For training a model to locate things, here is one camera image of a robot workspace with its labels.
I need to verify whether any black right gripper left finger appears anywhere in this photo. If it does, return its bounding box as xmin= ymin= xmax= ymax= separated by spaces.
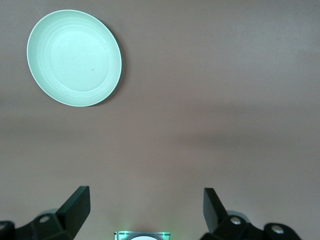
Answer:
xmin=0 ymin=185 xmax=91 ymax=240

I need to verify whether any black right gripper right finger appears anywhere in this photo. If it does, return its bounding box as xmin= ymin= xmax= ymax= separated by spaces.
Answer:
xmin=199 ymin=187 xmax=304 ymax=240

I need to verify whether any brown table cover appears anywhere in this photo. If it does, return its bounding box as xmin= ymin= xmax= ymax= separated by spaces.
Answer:
xmin=0 ymin=0 xmax=320 ymax=240

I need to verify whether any pale green round plate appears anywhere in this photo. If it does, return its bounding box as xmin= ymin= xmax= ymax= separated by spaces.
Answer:
xmin=26 ymin=9 xmax=123 ymax=108

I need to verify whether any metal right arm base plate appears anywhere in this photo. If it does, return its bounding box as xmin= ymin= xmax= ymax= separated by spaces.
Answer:
xmin=114 ymin=231 xmax=171 ymax=240

